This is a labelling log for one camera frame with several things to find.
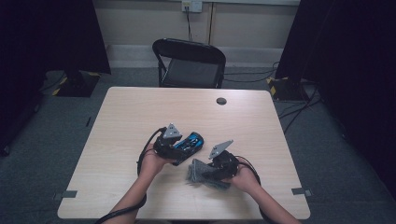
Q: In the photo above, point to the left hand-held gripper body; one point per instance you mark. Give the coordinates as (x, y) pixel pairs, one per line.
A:
(165, 146)

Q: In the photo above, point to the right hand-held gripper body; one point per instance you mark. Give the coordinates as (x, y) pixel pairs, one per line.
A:
(225, 165)

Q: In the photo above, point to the grey cloth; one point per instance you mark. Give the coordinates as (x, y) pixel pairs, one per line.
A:
(199, 174)

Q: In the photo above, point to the blue toy car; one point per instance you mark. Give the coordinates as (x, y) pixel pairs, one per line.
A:
(191, 143)

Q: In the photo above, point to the person's left hand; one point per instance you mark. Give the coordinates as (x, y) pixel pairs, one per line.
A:
(152, 165)

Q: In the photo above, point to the person's right hand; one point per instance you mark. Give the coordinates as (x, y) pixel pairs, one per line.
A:
(244, 179)

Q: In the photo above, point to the grey tape strip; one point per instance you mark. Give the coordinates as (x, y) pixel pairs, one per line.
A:
(67, 194)
(300, 191)

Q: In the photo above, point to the black stand base striped tape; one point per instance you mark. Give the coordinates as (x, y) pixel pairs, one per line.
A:
(77, 88)
(286, 90)

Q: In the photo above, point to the black folding chair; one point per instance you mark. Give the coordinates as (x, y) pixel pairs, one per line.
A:
(190, 51)

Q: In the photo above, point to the dark curtain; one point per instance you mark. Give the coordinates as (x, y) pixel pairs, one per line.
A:
(46, 31)
(358, 62)

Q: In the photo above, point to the white wall socket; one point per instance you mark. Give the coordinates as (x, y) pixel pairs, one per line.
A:
(196, 6)

